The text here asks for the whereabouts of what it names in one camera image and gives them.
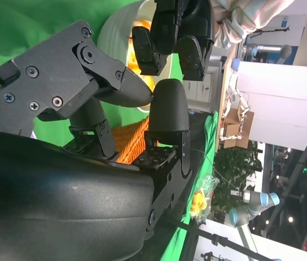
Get person in plaid shirt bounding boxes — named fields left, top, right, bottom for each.
left=212, top=0, right=296, bottom=50

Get green tablecloth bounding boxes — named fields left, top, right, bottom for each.
left=0, top=0, right=220, bottom=261

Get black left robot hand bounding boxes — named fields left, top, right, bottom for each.
left=131, top=0, right=215, bottom=82

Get orange wicker basket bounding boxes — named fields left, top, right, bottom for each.
left=111, top=115, right=159, bottom=165

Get white cabinet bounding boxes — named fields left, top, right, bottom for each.
left=182, top=56, right=224, bottom=113

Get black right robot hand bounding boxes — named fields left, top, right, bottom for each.
left=0, top=20, right=192, bottom=261

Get brown cardboard box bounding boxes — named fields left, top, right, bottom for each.
left=222, top=108, right=255, bottom=150

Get black camera boom pole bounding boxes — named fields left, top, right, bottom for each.
left=164, top=216, right=279, bottom=261

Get orange striped ring bread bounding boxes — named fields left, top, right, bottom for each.
left=127, top=19, right=156, bottom=95

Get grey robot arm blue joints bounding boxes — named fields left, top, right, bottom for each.
left=228, top=189, right=281, bottom=227
left=242, top=42, right=293, bottom=65

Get grey-green round bowl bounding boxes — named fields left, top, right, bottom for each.
left=97, top=0, right=173, bottom=114

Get clear bag of toys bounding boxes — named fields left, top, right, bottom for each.
left=190, top=173, right=221, bottom=221

